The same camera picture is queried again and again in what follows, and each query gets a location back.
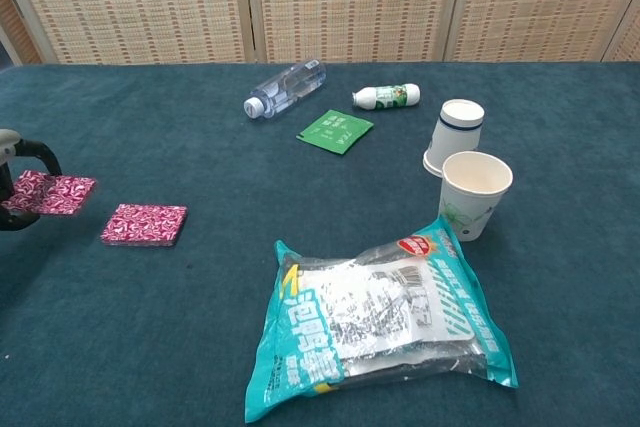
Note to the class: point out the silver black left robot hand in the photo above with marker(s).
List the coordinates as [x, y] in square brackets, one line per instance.
[35, 149]

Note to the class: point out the pink patterned packet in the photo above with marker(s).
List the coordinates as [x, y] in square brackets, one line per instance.
[145, 224]
[60, 194]

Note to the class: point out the brown woven screen panel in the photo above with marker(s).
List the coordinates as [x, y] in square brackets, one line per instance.
[17, 32]

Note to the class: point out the woven bamboo screen panel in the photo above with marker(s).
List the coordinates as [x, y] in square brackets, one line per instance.
[350, 2]
[540, 2]
[135, 2]
[627, 44]

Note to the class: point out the dark blue table cloth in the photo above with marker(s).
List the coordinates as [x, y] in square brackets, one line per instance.
[150, 327]

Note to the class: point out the clear plastic water bottle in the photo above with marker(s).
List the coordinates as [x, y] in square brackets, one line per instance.
[287, 87]

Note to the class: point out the green sachet packet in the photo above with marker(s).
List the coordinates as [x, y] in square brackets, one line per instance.
[335, 132]

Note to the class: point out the small white green bottle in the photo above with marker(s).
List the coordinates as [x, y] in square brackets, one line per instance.
[387, 96]

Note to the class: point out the teal clear snack bag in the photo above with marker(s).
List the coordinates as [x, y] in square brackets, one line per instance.
[380, 322]

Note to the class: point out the upturned white paper cup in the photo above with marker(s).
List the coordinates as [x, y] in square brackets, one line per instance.
[457, 134]

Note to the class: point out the upright white paper cup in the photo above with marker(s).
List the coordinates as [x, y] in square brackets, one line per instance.
[470, 207]

